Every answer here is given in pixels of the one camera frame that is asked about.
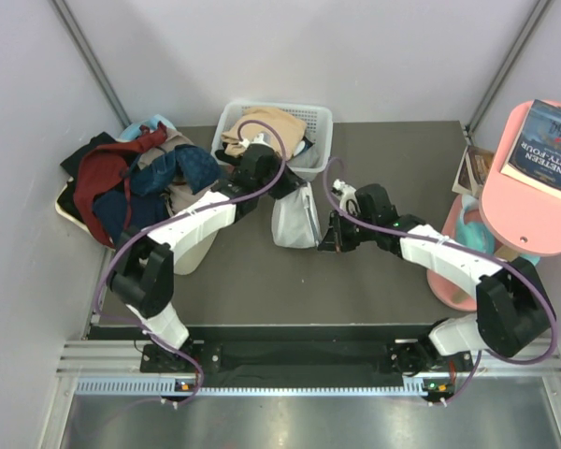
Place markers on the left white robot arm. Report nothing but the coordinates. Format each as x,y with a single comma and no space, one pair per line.
143,270

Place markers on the small book under table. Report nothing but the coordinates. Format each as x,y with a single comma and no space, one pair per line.
473,171

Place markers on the pile of dark clothes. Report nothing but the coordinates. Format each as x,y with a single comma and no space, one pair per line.
143,177

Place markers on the white plastic basket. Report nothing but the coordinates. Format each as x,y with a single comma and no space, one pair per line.
319,121

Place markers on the teal cloth under table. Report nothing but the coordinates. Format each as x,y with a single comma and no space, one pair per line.
475,235

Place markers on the white mesh laundry bag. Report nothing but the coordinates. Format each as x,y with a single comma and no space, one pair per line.
295,223

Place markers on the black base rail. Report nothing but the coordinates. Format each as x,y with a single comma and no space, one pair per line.
298,356

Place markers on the white cable duct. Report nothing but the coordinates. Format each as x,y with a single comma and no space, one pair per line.
177,388

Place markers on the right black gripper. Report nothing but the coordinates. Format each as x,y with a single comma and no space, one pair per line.
335,239

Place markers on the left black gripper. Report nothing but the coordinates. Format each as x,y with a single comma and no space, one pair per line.
289,181

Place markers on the Nineteen Eighty-Four book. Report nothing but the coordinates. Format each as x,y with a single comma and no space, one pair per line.
535,155

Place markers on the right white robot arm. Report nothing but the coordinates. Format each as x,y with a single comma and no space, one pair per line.
512,307

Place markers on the beige folded garment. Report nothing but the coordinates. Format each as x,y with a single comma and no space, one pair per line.
254,126

